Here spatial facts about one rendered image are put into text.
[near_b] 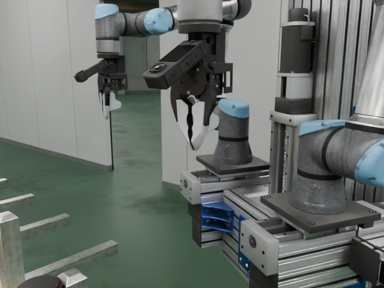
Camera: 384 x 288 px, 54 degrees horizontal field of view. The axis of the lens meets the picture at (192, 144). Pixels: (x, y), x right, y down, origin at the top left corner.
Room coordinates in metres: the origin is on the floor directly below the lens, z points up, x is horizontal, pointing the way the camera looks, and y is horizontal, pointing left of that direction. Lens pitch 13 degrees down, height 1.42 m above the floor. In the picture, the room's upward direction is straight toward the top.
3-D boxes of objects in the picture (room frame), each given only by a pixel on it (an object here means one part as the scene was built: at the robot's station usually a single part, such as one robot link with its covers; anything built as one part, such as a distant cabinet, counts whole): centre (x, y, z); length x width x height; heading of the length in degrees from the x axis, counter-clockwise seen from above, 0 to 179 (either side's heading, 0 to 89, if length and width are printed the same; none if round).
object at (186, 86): (0.66, -0.02, 1.41); 0.09 x 0.08 x 0.12; 141
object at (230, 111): (1.42, -0.16, 1.20); 0.13 x 0.12 x 0.14; 36
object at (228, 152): (1.41, -0.16, 1.09); 0.15 x 0.15 x 0.10
